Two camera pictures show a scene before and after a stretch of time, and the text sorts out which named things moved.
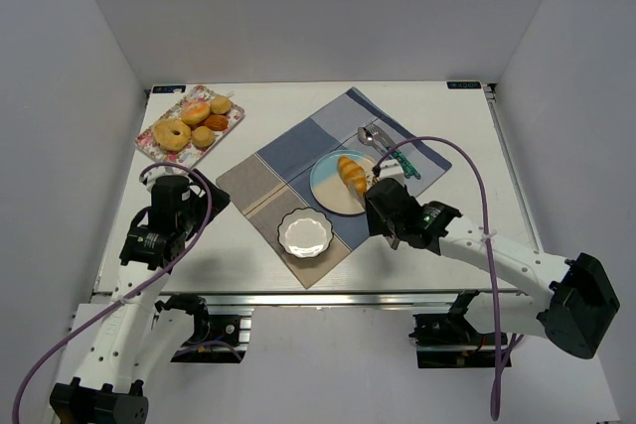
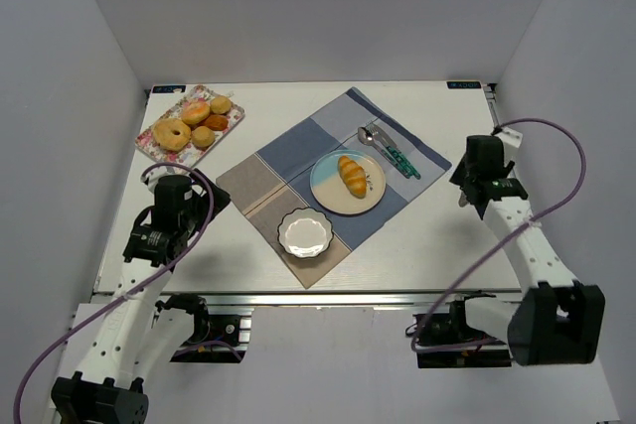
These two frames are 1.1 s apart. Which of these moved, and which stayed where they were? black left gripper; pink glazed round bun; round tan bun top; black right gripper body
Moved: black right gripper body
Stayed: round tan bun top; pink glazed round bun; black left gripper
